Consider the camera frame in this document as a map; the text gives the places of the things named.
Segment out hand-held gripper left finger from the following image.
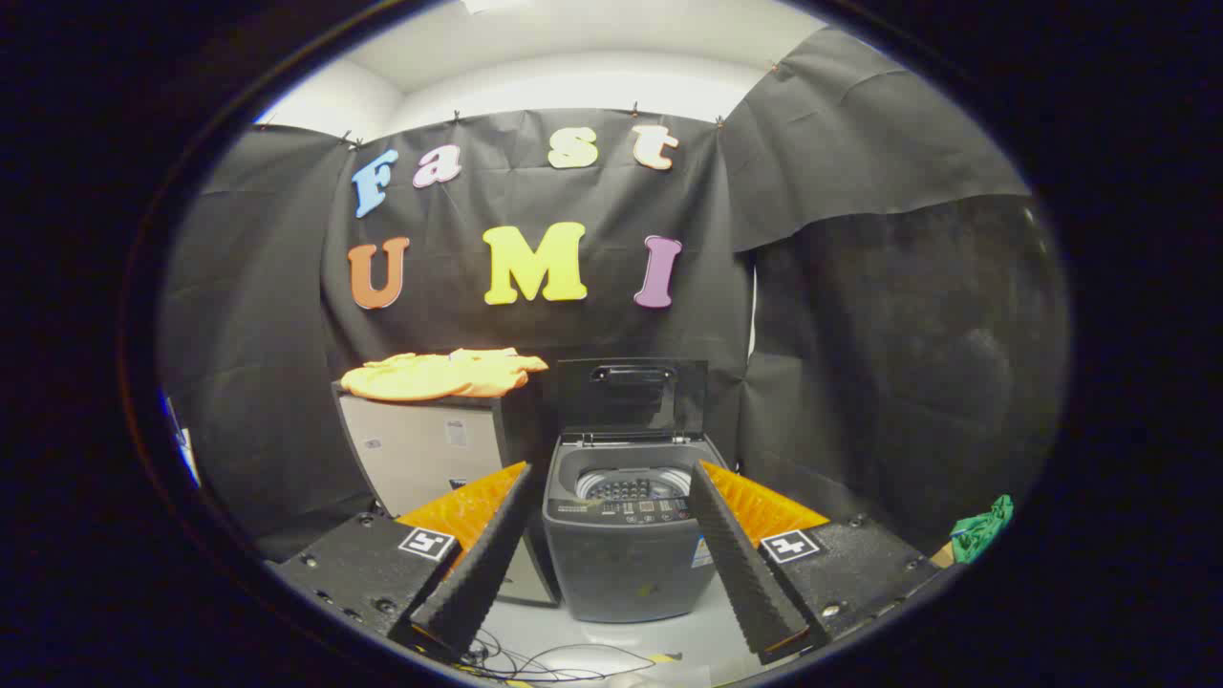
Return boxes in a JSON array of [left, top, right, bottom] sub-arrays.
[[270, 462, 536, 660]]

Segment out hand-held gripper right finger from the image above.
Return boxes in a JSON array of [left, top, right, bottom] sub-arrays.
[[688, 460, 942, 666]]

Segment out dark grey washing machine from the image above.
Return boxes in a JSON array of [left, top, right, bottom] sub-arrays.
[[542, 432, 732, 624]]

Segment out orange shirt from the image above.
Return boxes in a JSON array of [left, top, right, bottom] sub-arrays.
[[341, 348, 550, 402]]

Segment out grey cabinet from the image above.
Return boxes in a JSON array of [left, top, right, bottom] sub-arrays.
[[332, 380, 565, 608]]

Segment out black backdrop cloth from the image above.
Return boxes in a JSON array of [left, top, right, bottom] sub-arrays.
[[158, 27, 1069, 565]]

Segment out green cloth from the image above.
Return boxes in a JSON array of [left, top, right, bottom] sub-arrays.
[[951, 494, 1015, 565]]

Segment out white and blue object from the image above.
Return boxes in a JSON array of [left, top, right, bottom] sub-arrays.
[[162, 392, 204, 488]]

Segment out black floor cables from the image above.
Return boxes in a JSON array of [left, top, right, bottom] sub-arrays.
[[459, 626, 670, 684]]

